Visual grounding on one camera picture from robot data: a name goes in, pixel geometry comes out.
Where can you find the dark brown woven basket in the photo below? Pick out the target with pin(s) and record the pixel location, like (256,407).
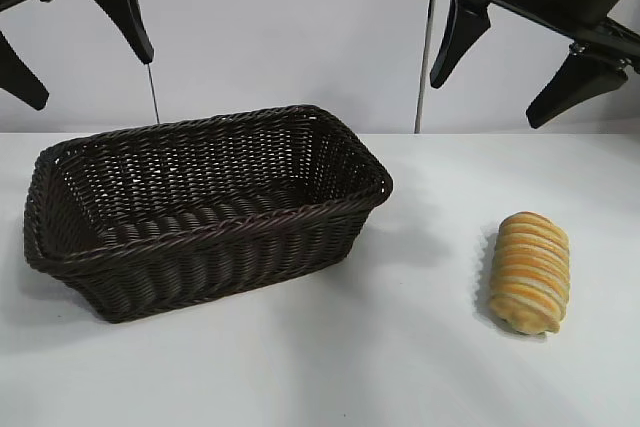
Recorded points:
(200,267)

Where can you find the gray vertical pole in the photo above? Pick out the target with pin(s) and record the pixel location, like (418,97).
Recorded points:
(425,72)

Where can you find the long striped bread roll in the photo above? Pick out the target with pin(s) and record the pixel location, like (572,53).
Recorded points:
(530,272)

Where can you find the thin dark vertical rod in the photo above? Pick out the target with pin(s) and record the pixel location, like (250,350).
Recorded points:
(153,92)

